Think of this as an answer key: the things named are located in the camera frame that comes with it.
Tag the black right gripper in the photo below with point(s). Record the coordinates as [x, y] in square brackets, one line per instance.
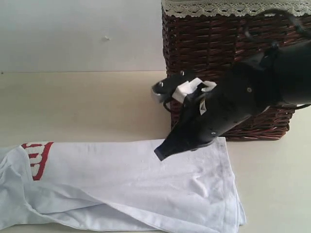
[206, 117]

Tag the white t-shirt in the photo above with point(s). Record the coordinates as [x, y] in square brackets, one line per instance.
[119, 186]

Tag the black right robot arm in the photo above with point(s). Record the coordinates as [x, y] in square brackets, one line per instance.
[278, 76]

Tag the dark brown wicker basket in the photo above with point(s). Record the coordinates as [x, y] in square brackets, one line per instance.
[210, 45]

